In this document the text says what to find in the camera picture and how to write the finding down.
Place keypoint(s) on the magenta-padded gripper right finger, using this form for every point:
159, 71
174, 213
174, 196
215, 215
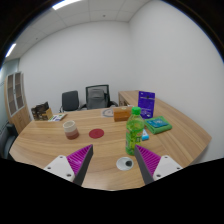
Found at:
165, 165

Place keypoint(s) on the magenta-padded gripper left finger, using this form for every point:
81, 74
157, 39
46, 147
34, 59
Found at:
60, 165

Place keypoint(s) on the green drink bottle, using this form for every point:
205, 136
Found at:
135, 130

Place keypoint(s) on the small blue-white box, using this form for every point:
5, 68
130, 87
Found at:
145, 135

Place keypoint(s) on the green folded cloth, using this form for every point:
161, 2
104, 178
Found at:
161, 129

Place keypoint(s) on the white and brown cup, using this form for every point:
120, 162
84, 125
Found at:
70, 130

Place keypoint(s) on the white round desk grommet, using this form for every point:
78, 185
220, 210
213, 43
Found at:
122, 164

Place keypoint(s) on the light blue flat packet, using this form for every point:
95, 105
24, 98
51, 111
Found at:
156, 123

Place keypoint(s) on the printed leaflet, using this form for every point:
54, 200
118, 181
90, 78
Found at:
57, 117

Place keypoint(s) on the flat round red coaster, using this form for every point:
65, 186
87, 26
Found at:
96, 133

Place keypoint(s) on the dark brown box stack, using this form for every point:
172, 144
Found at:
40, 111

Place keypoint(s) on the dark sofa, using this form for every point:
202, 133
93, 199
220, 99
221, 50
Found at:
6, 140

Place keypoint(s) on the purple standing pouch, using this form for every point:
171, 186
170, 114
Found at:
146, 104

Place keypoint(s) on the black office chair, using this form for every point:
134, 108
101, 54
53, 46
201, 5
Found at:
70, 100

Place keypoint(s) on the wooden shelf unit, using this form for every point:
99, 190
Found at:
18, 113

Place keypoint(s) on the orange-brown cardboard box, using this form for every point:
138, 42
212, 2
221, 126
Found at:
121, 114

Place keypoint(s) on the grey mesh-backed office chair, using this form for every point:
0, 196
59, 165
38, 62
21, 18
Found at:
96, 97

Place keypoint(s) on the long ceiling light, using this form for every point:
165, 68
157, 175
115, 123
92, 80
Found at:
10, 50
65, 4

